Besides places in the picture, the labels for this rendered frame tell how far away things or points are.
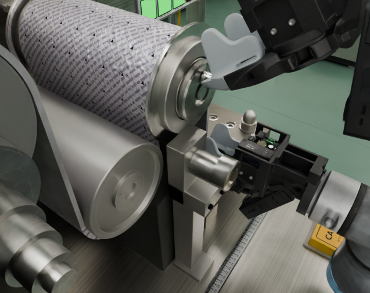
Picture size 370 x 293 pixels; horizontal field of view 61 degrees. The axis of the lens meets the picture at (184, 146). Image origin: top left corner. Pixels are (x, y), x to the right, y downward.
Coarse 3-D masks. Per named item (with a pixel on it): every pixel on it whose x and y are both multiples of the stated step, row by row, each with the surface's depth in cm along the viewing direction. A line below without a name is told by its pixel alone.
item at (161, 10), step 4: (160, 0) 75; (164, 0) 76; (168, 0) 77; (160, 4) 76; (164, 4) 77; (168, 4) 78; (160, 8) 76; (164, 8) 77; (168, 8) 79; (160, 12) 77; (164, 12) 78
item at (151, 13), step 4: (144, 0) 70; (148, 0) 72; (152, 0) 73; (144, 4) 71; (148, 4) 72; (152, 4) 73; (144, 8) 72; (148, 8) 73; (152, 8) 74; (144, 12) 72; (148, 12) 73; (152, 12) 74; (148, 16) 74; (152, 16) 75
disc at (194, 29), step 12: (192, 24) 33; (204, 24) 35; (180, 36) 32; (192, 36) 34; (168, 48) 31; (168, 60) 32; (156, 72) 31; (156, 84) 32; (156, 96) 33; (156, 108) 34; (156, 120) 35; (156, 132) 36; (168, 132) 38
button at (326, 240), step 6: (318, 228) 60; (324, 228) 60; (312, 234) 60; (318, 234) 60; (324, 234) 60; (330, 234) 60; (336, 234) 60; (312, 240) 59; (318, 240) 59; (324, 240) 59; (330, 240) 59; (336, 240) 59; (342, 240) 59; (318, 246) 59; (324, 246) 58; (330, 246) 58; (336, 246) 58; (324, 252) 59; (330, 252) 58
